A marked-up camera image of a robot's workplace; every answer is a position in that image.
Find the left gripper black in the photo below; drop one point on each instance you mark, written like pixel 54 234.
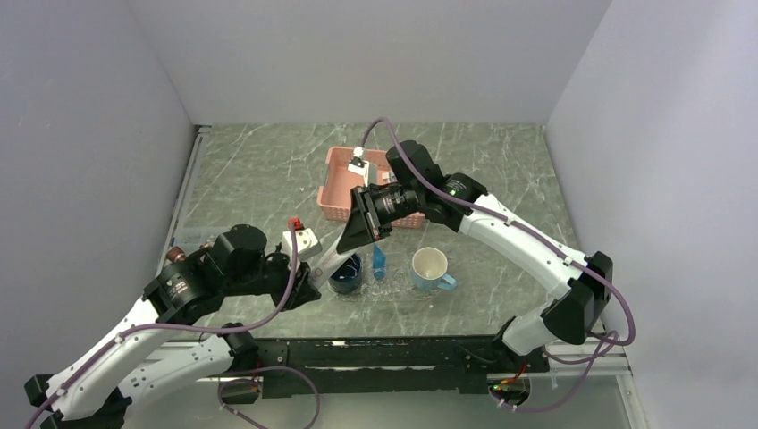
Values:
pixel 303 289

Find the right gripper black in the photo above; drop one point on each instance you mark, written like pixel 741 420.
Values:
pixel 362 228

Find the blue toothpaste tube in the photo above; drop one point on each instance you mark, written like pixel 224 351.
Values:
pixel 378 263

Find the pink perforated plastic basket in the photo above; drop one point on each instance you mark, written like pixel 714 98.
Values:
pixel 334 196

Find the dark blue mug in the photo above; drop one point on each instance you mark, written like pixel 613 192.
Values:
pixel 348 277

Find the clear textured oval tray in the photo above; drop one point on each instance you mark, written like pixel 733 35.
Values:
pixel 357 297

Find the light blue white mug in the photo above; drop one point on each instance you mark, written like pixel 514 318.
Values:
pixel 429 271

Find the clear acrylic toothbrush holder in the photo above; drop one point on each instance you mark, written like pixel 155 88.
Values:
pixel 396 284

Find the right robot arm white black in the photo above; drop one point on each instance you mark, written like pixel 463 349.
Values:
pixel 578 286

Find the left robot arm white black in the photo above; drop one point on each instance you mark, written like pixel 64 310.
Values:
pixel 158 346

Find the copper brass fitting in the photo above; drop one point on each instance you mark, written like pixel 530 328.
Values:
pixel 176 254

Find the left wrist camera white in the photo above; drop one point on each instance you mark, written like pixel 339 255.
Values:
pixel 304 239

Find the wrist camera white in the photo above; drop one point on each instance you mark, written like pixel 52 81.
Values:
pixel 304 239
pixel 360 166

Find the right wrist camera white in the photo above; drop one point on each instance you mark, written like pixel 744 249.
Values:
pixel 360 166

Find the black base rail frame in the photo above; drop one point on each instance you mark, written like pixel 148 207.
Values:
pixel 466 364

